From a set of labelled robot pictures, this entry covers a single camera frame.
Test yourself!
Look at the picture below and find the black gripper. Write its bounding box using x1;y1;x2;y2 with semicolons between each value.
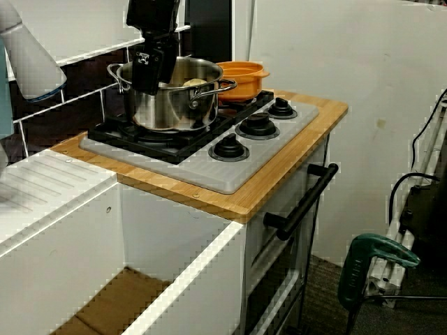
131;30;179;95

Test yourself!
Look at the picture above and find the stainless steel pot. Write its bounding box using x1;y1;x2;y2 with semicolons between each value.
107;57;238;133

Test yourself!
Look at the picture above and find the orange plastic pot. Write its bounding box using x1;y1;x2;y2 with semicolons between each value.
215;61;272;103

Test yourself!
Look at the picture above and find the dark side panel board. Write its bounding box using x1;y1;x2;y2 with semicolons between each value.
184;0;234;69

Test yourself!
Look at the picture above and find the black burner grate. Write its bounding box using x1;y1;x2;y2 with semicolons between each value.
87;111;234;165
216;89;276;118

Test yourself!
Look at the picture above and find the black stove knob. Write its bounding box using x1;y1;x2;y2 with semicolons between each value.
235;112;281;140
264;96;298;120
208;134;251;163

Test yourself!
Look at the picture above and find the grey stove top plate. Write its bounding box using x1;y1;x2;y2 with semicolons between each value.
79;91;321;195

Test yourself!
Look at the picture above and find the teal plastic bin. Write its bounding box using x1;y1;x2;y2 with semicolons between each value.
0;36;15;140

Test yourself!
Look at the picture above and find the wooden stove countertop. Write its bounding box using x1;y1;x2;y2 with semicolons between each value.
50;89;349;225

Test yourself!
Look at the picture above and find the white toy oven cabinet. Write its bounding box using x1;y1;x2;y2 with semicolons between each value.
240;131;337;335

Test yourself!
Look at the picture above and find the green clamp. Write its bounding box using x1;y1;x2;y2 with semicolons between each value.
337;233;422;317

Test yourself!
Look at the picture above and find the black device box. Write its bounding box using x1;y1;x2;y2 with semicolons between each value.
401;184;447;259

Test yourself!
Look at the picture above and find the black oven door handle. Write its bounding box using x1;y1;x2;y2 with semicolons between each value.
263;163;339;241

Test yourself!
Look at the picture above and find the thick black cable loop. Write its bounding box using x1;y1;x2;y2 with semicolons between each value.
389;172;441;224

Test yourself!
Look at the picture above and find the aluminium frame rail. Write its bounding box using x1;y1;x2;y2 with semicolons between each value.
362;99;447;310

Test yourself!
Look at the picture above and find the thin black floor cable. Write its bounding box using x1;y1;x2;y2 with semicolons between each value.
349;295;447;335

